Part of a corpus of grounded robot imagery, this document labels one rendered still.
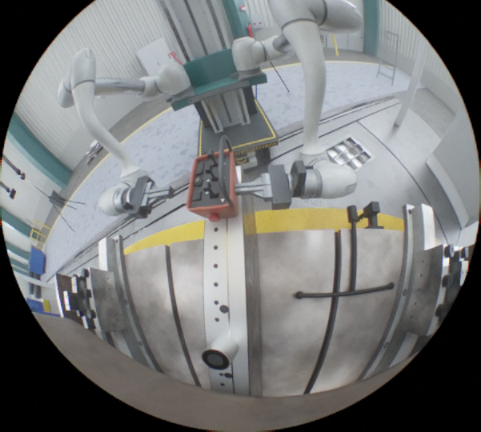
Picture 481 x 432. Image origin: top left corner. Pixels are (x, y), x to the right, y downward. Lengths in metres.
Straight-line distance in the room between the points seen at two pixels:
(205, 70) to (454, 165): 3.14
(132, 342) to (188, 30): 2.17
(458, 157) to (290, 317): 2.77
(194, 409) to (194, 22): 1.57
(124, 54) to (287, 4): 6.41
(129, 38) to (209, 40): 5.65
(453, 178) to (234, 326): 3.00
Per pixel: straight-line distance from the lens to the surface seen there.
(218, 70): 1.15
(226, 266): 0.47
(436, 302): 0.96
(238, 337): 0.52
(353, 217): 0.94
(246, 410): 0.40
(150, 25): 6.66
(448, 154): 2.84
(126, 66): 6.67
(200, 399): 0.43
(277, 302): 0.85
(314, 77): 0.43
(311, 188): 0.43
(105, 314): 1.21
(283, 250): 0.83
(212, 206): 0.39
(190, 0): 1.27
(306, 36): 0.43
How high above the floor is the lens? 1.14
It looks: 59 degrees down
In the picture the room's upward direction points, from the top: 25 degrees counter-clockwise
